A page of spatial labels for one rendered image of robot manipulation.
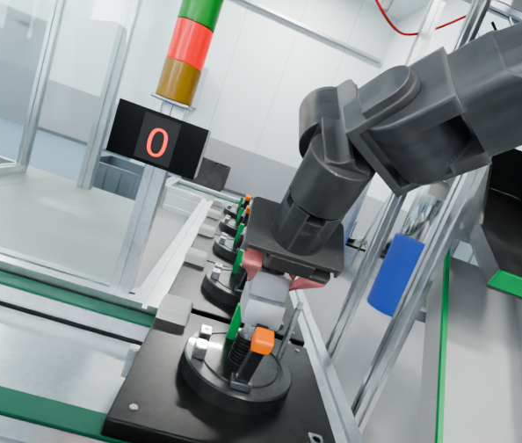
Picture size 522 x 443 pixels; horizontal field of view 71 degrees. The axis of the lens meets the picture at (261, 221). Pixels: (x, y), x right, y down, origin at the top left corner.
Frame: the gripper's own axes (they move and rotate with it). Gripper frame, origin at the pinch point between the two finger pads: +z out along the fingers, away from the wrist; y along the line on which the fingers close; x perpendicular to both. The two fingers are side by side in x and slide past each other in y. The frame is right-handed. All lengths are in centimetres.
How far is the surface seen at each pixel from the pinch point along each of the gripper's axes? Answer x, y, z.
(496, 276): 0.5, -20.2, -12.2
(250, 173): -656, -44, 552
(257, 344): 9.3, 0.7, -2.2
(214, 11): -25.5, 16.1, -16.4
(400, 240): -61, -54, 46
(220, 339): 4.1, 2.9, 10.8
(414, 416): 0, -40, 31
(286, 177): -673, -132, 544
